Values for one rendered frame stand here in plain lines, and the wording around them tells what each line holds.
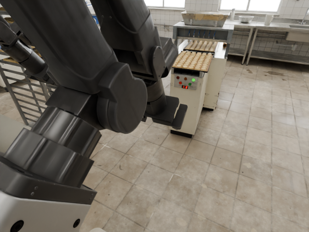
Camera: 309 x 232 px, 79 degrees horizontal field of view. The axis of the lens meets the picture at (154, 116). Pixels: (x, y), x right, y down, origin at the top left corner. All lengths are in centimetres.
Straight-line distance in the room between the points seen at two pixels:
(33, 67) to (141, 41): 49
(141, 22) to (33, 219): 25
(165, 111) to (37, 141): 29
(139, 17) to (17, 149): 21
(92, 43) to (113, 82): 4
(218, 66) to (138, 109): 241
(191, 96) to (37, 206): 196
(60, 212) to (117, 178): 180
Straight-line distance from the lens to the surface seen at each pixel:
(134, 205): 184
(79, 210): 25
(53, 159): 21
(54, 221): 23
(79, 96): 23
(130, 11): 26
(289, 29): 504
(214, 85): 275
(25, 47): 69
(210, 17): 257
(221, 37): 264
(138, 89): 25
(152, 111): 42
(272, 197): 216
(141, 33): 28
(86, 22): 21
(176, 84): 202
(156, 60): 31
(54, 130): 22
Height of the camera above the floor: 159
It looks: 35 degrees down
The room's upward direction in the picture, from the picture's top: straight up
